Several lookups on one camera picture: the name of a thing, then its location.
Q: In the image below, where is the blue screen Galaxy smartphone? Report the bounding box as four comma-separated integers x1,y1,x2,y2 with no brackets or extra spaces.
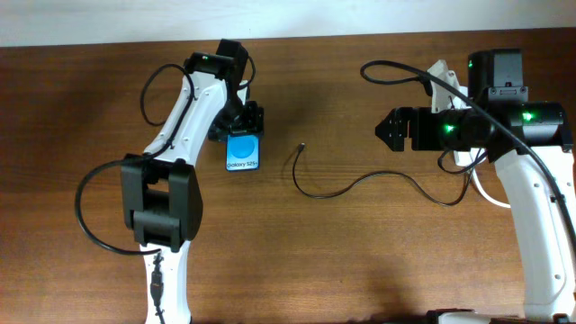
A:
225,135,260,172

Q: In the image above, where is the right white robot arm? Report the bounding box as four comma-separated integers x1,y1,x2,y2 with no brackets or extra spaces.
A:
375,49,575,323

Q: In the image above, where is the black USB charging cable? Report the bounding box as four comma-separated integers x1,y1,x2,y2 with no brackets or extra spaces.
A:
292,142,473,208

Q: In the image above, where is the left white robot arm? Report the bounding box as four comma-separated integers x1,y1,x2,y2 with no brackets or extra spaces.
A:
121,40,264,323

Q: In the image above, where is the white power strip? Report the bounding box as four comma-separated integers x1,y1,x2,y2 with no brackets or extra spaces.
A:
454,148,478,167

